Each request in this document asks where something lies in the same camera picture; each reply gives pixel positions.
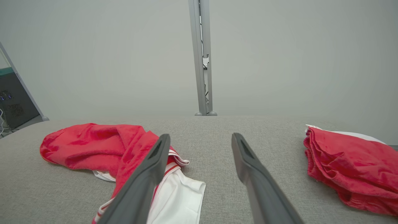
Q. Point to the thin grey slanted frame post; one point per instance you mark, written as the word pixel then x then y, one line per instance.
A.
pixel 45 118

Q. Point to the red basketball shorts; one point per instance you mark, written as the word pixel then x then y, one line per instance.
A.
pixel 351 168

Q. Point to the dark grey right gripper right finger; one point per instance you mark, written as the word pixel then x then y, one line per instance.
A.
pixel 264 196

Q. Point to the red white basketball jersey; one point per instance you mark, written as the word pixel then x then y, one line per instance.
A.
pixel 93 146

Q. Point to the dark equipment box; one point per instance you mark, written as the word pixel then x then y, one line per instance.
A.
pixel 18 102

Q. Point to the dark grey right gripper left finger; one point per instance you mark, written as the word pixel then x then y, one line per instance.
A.
pixel 136 193

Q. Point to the grey metal partition post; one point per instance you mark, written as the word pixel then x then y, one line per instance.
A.
pixel 196 62

